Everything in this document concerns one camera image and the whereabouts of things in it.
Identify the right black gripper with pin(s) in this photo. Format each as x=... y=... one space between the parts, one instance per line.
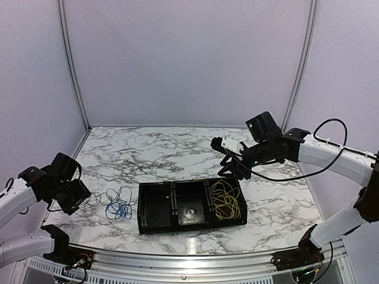
x=240 y=170

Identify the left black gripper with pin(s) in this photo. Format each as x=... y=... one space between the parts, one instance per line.
x=83 y=193

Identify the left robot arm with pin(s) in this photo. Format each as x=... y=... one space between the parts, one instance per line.
x=58 y=182

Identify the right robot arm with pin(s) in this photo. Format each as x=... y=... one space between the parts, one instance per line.
x=301 y=146

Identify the black three-compartment tray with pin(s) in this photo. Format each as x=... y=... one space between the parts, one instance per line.
x=189 y=205

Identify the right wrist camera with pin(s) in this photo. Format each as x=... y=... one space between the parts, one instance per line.
x=227 y=145

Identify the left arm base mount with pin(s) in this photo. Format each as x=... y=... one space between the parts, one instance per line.
x=71 y=255

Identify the aluminium front rail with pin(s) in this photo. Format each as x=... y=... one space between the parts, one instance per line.
x=121 y=267

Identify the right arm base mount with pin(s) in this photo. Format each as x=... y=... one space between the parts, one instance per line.
x=295 y=258

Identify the left aluminium corner post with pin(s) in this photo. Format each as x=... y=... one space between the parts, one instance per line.
x=64 y=29

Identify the aluminium corner post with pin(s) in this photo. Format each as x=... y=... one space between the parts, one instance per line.
x=301 y=69
x=64 y=29

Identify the right aluminium corner post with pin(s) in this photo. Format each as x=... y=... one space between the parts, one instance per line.
x=301 y=69

